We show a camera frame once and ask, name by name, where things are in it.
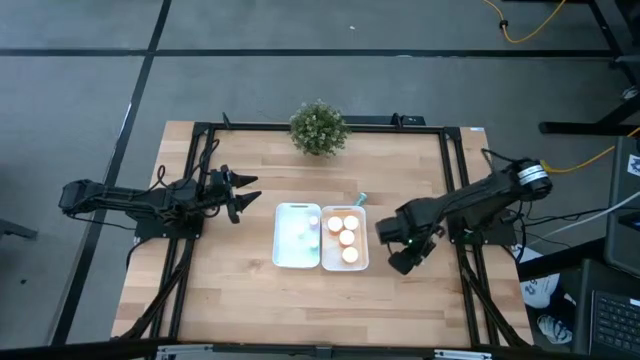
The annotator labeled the grey chair leg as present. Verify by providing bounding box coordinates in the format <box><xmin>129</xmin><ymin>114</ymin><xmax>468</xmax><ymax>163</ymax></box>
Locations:
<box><xmin>0</xmin><ymin>218</ymin><xmax>39</xmax><ymax>242</ymax></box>

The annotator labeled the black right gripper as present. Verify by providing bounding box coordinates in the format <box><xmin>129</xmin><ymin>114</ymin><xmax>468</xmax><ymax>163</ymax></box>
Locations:
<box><xmin>387</xmin><ymin>225</ymin><xmax>446</xmax><ymax>277</ymax></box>

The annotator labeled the black aluminium table frame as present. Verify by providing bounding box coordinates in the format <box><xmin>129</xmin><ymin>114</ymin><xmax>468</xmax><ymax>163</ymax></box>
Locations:
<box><xmin>113</xmin><ymin>112</ymin><xmax>534</xmax><ymax>350</ymax></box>

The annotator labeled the white bag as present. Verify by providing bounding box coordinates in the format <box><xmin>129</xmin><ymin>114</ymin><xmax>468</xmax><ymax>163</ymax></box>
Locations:
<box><xmin>518</xmin><ymin>247</ymin><xmax>562</xmax><ymax>310</ymax></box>

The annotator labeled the black laptop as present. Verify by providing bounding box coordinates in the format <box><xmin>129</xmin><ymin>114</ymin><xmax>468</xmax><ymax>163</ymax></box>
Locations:
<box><xmin>573</xmin><ymin>258</ymin><xmax>640</xmax><ymax>357</ymax></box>

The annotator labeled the white plastic bin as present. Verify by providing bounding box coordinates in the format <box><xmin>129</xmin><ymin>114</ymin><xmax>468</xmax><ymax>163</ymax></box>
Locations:
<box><xmin>319</xmin><ymin>205</ymin><xmax>370</xmax><ymax>272</ymax></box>
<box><xmin>272</xmin><ymin>202</ymin><xmax>322</xmax><ymax>270</ymax></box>

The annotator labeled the yellow extension cord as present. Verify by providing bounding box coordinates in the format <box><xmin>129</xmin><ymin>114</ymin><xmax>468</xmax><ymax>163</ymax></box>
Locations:
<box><xmin>542</xmin><ymin>125</ymin><xmax>640</xmax><ymax>175</ymax></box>

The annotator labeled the black camera mount rail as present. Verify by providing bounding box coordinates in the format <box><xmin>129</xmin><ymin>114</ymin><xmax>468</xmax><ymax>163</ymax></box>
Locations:
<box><xmin>0</xmin><ymin>337</ymin><xmax>640</xmax><ymax>360</ymax></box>

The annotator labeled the black computer tower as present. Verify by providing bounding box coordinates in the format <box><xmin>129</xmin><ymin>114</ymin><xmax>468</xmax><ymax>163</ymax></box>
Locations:
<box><xmin>603</xmin><ymin>135</ymin><xmax>640</xmax><ymax>279</ymax></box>

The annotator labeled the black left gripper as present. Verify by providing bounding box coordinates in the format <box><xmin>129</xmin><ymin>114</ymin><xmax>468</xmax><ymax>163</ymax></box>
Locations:
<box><xmin>206</xmin><ymin>163</ymin><xmax>263</xmax><ymax>225</ymax></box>

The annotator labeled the black bracket bar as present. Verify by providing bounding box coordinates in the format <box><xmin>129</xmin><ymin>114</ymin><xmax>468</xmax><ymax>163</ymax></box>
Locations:
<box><xmin>343</xmin><ymin>112</ymin><xmax>427</xmax><ymax>128</ymax></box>

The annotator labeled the white cable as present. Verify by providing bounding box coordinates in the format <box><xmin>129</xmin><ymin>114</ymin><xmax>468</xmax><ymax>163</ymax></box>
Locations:
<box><xmin>542</xmin><ymin>189</ymin><xmax>640</xmax><ymax>241</ymax></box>

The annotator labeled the black desk frame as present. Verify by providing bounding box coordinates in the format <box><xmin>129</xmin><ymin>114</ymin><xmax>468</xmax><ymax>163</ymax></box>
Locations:
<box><xmin>538</xmin><ymin>0</ymin><xmax>640</xmax><ymax>137</ymax></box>

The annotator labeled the white shoe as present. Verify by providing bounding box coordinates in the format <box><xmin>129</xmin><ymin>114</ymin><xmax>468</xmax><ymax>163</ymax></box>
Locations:
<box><xmin>537</xmin><ymin>313</ymin><xmax>574</xmax><ymax>346</ymax></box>

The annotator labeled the yellow floor cable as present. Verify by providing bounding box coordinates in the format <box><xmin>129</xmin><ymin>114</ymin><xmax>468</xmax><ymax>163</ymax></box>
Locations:
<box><xmin>481</xmin><ymin>0</ymin><xmax>569</xmax><ymax>45</ymax></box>

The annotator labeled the small green potted plant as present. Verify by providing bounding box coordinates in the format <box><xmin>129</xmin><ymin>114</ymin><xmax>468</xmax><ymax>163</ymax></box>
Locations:
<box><xmin>288</xmin><ymin>99</ymin><xmax>350</xmax><ymax>158</ymax></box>

